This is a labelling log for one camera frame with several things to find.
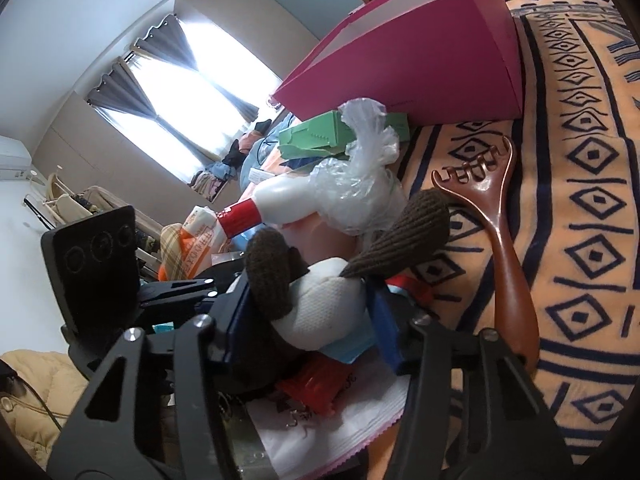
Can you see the white medicine box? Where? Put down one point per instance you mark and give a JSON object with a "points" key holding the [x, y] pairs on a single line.
{"points": [[262, 176]]}

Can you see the white air conditioner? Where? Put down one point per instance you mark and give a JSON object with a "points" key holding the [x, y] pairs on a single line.
{"points": [[14, 157]]}

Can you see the clear plastic bag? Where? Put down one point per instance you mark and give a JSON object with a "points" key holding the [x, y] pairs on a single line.
{"points": [[350, 190]]}

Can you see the white brown dog plush toy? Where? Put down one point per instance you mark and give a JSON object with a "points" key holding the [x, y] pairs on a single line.
{"points": [[320, 300]]}

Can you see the beige puffer jacket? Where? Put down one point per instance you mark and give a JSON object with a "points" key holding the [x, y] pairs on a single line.
{"points": [[40, 385]]}

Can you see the white bottle with red cap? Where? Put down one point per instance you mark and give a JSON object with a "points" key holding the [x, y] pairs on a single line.
{"points": [[280, 200]]}

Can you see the orange packet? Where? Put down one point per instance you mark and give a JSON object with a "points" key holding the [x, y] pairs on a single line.
{"points": [[195, 255]]}

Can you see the folding drying rack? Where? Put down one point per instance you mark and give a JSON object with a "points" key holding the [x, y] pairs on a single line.
{"points": [[65, 200]]}

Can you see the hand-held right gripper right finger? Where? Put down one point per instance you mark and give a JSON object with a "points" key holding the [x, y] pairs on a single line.
{"points": [[390, 335]]}

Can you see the orange patterned blanket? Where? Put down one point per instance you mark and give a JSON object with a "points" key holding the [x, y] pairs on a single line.
{"points": [[575, 210]]}

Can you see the red plastic item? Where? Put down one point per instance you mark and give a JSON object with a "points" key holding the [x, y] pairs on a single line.
{"points": [[310, 385]]}

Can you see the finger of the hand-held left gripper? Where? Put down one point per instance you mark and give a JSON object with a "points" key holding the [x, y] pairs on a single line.
{"points": [[175, 290]]}

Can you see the grey curtain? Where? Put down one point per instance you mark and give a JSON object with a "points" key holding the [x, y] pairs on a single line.
{"points": [[125, 95], [200, 60]]}

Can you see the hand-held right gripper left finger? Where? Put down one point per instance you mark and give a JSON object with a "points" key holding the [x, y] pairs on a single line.
{"points": [[235, 330]]}

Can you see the green cardboard box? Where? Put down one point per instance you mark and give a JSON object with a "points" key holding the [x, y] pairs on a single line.
{"points": [[310, 135]]}

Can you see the white packet with pink edge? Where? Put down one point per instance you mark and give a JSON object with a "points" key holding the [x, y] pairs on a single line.
{"points": [[310, 435]]}

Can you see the pink cardboard box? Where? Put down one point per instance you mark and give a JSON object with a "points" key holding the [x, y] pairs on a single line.
{"points": [[425, 50]]}

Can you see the light blue packet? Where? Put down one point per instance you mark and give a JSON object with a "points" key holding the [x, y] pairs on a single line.
{"points": [[350, 350]]}

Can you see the pile of mixed clothes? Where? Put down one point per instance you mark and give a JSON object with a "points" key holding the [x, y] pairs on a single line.
{"points": [[215, 175]]}

